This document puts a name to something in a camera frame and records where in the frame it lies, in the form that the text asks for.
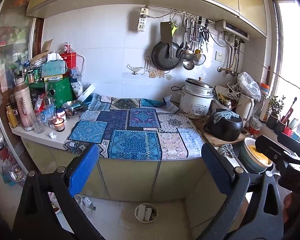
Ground white wall power strip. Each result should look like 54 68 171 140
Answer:
137 7 149 31

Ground white rice cooker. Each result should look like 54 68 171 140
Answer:
179 77 213 119

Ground black power cable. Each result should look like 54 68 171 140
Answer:
171 85 186 104

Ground white round trash bin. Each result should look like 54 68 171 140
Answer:
134 203 158 224

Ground wall water heater unit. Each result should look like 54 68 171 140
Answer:
215 20 250 41

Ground small potted plant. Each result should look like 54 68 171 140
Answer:
266 95 286 129

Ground red tin box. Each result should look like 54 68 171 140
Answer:
61 52 77 69

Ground white electric kettle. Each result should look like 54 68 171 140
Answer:
236 94 255 127

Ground blue patchwork patterned tablecloth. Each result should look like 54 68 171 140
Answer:
63 93 204 161

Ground bowl with yellow contents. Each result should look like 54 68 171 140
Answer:
238 137 273 173

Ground black clay pot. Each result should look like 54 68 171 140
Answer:
203 109 243 142

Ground green metal box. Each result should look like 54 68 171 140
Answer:
29 77 75 108

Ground white and blue carton box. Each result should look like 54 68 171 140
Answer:
137 204 152 222

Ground black hanging frying pan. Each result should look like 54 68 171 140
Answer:
152 42 181 71

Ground white plastic bag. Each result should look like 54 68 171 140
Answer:
237 72 261 101

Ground lit candle jar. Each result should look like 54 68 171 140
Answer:
53 118 65 132

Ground person's right hand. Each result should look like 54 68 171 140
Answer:
282 193 293 223

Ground hanging metal strainer ladle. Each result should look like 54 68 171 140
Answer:
180 18 194 61

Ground pink thermos flask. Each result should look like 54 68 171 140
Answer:
14 77 34 132

